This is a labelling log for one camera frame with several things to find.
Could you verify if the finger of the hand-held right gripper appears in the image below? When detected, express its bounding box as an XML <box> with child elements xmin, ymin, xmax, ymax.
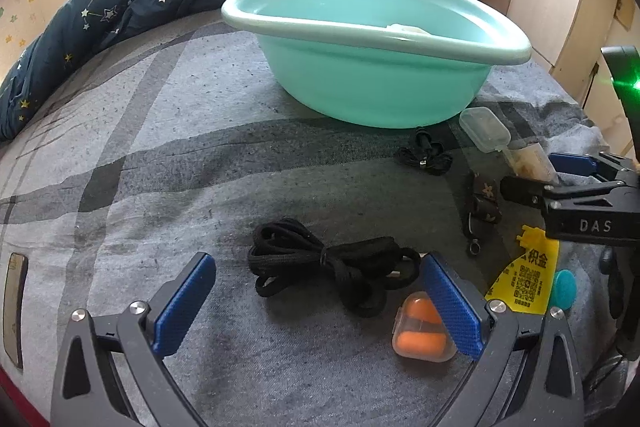
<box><xmin>548</xmin><ymin>152</ymin><xmax>640</xmax><ymax>182</ymax></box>
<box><xmin>500</xmin><ymin>176</ymin><xmax>626</xmax><ymax>208</ymax></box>

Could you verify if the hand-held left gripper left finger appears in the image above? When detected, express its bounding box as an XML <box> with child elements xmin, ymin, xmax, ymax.
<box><xmin>50</xmin><ymin>251</ymin><xmax>217</xmax><ymax>427</ymax></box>

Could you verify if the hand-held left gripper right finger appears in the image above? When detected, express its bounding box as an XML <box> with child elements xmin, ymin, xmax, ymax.
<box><xmin>420</xmin><ymin>251</ymin><xmax>586</xmax><ymax>427</ymax></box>

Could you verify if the cream tube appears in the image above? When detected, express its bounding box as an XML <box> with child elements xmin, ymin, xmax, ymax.
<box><xmin>502</xmin><ymin>142</ymin><xmax>560</xmax><ymax>182</ymax></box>

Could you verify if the dark floral strap keychain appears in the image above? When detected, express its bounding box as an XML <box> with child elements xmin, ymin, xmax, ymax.
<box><xmin>465</xmin><ymin>172</ymin><xmax>503</xmax><ymax>255</ymax></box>

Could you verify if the orange earplugs clear case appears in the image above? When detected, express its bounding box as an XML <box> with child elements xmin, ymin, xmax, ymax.
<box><xmin>391</xmin><ymin>292</ymin><xmax>460</xmax><ymax>363</ymax></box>

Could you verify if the small teal round disc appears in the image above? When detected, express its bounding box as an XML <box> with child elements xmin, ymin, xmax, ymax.
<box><xmin>550</xmin><ymin>269</ymin><xmax>577</xmax><ymax>308</ymax></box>

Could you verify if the yellow printed tag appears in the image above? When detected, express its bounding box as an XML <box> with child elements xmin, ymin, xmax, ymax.
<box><xmin>484</xmin><ymin>224</ymin><xmax>561</xmax><ymax>317</ymax></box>

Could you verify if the black braided cable bundle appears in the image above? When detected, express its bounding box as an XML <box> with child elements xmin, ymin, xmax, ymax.
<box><xmin>248</xmin><ymin>218</ymin><xmax>421</xmax><ymax>319</ymax></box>

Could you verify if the teal plastic basin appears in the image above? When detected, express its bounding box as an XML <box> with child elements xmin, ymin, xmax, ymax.
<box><xmin>221</xmin><ymin>0</ymin><xmax>532</xmax><ymax>129</ymax></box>

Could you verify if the small clear plastic box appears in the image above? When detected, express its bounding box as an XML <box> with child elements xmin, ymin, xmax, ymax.
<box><xmin>459</xmin><ymin>107</ymin><xmax>512</xmax><ymax>152</ymax></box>

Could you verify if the dark-framed flat object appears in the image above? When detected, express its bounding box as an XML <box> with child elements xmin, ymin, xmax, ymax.
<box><xmin>2</xmin><ymin>252</ymin><xmax>29</xmax><ymax>368</ymax></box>

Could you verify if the small black cord with clasp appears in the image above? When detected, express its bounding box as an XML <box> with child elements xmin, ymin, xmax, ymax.
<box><xmin>397</xmin><ymin>127</ymin><xmax>453</xmax><ymax>175</ymax></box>

